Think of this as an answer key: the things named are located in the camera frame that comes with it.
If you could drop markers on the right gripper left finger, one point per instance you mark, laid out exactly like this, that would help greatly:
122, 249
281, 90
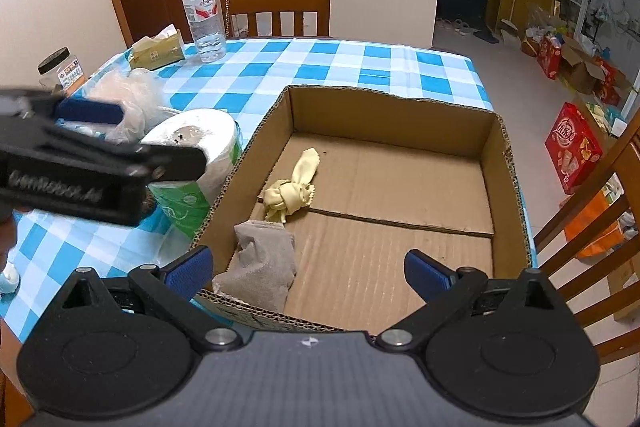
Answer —
167, 292

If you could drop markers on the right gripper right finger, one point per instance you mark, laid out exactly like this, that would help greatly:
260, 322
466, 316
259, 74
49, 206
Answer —
448, 295

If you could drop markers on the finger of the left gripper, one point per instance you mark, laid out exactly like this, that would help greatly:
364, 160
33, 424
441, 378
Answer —
93, 112
164, 163

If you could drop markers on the pink mesh bath pouf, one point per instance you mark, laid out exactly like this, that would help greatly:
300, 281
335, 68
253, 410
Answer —
141, 97

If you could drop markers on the grey sock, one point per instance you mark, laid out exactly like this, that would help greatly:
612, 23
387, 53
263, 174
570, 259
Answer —
263, 267

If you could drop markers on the yellow knotted cloth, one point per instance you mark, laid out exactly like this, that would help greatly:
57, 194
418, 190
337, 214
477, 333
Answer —
285, 197

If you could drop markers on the clear jar black lid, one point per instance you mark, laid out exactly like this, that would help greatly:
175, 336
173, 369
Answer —
61, 72

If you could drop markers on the toilet paper roll green wrap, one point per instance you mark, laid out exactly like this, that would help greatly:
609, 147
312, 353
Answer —
215, 132

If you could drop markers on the blue checkered tablecloth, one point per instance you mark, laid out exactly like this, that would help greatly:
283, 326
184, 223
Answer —
245, 84

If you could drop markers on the gold tissue pack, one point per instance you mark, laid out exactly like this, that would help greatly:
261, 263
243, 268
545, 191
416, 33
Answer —
152, 53

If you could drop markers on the cardboard box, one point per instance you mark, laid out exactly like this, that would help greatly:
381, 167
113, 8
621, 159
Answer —
395, 174

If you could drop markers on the clear plastic water bottle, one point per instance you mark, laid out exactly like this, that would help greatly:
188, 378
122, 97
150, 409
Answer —
205, 23

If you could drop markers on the red gift box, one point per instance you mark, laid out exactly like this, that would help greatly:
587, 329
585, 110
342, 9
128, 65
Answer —
573, 148

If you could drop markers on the open cardboard carton on floor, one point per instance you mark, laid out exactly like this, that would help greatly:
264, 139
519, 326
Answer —
592, 75

